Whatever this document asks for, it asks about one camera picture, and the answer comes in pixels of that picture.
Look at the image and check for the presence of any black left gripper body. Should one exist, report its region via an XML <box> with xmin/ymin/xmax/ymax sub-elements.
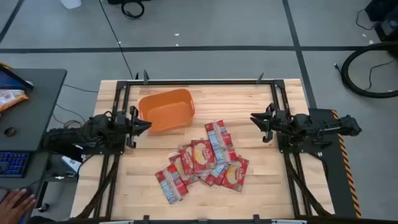
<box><xmin>117</xmin><ymin>105</ymin><xmax>139</xmax><ymax>149</ymax></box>

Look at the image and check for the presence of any black plate with hazard stripe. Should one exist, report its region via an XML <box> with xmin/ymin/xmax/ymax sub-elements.
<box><xmin>307</xmin><ymin>108</ymin><xmax>363</xmax><ymax>219</ymax></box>

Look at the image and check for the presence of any black equipment box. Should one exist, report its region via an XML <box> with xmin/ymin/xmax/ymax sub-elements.
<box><xmin>364</xmin><ymin>0</ymin><xmax>398</xmax><ymax>43</ymax></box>

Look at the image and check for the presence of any white box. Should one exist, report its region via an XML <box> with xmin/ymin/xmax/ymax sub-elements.
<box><xmin>61</xmin><ymin>155</ymin><xmax>83</xmax><ymax>173</ymax></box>

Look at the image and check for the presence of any coiled black cable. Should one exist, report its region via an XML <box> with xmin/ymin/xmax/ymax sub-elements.
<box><xmin>120</xmin><ymin>0</ymin><xmax>146</xmax><ymax>20</ymax></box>

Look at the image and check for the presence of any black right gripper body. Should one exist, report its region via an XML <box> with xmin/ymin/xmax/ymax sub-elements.
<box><xmin>262</xmin><ymin>102</ymin><xmax>292</xmax><ymax>143</ymax></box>

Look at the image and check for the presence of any black desk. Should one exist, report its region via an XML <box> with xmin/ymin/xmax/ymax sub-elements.
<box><xmin>0</xmin><ymin>68</ymin><xmax>68</xmax><ymax>224</ymax></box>

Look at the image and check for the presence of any orange snack bag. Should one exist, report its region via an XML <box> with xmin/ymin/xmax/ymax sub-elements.
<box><xmin>0</xmin><ymin>89</ymin><xmax>30</xmax><ymax>113</ymax></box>

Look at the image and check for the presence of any black angled panel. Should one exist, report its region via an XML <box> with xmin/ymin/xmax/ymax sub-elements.
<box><xmin>51</xmin><ymin>144</ymin><xmax>85</xmax><ymax>162</ymax></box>

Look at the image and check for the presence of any person's hand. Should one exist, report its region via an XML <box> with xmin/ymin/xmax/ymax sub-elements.
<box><xmin>0</xmin><ymin>188</ymin><xmax>37</xmax><ymax>224</ymax></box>

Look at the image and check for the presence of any red popcorn bag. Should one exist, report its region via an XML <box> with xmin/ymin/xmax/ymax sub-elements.
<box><xmin>190</xmin><ymin>139</ymin><xmax>216</xmax><ymax>174</ymax></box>
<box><xmin>155</xmin><ymin>164</ymin><xmax>189</xmax><ymax>205</ymax></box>
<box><xmin>169</xmin><ymin>154</ymin><xmax>200</xmax><ymax>187</ymax></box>
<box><xmin>198</xmin><ymin>170</ymin><xmax>218</xmax><ymax>187</ymax></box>
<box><xmin>214</xmin><ymin>144</ymin><xmax>238</xmax><ymax>165</ymax></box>
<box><xmin>213</xmin><ymin>163</ymin><xmax>231</xmax><ymax>187</ymax></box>
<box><xmin>178</xmin><ymin>145</ymin><xmax>195</xmax><ymax>175</ymax></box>
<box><xmin>204</xmin><ymin>119</ymin><xmax>234</xmax><ymax>150</ymax></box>
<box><xmin>221</xmin><ymin>156</ymin><xmax>250</xmax><ymax>193</ymax></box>

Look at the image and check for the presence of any orange plastic basket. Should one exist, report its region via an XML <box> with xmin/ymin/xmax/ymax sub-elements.
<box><xmin>138</xmin><ymin>88</ymin><xmax>196</xmax><ymax>134</ymax></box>

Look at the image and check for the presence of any backlit black keyboard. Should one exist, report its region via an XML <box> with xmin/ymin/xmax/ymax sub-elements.
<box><xmin>0</xmin><ymin>151</ymin><xmax>31</xmax><ymax>179</ymax></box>

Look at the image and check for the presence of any long black floor cable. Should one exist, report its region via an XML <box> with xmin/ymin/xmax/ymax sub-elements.
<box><xmin>98</xmin><ymin>0</ymin><xmax>134</xmax><ymax>80</ymax></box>

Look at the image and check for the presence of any small dark round object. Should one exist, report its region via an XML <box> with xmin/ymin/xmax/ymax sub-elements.
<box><xmin>3</xmin><ymin>126</ymin><xmax>18</xmax><ymax>138</ymax></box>

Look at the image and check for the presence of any thin black cable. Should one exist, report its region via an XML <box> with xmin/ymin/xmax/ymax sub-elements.
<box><xmin>62</xmin><ymin>83</ymin><xmax>99</xmax><ymax>94</ymax></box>

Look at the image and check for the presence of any laptop with blue screen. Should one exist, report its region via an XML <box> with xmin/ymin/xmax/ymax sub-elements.
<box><xmin>0</xmin><ymin>63</ymin><xmax>34</xmax><ymax>91</ymax></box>

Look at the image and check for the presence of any large black hose ring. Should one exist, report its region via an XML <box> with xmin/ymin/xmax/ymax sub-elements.
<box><xmin>340</xmin><ymin>41</ymin><xmax>398</xmax><ymax>100</ymax></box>

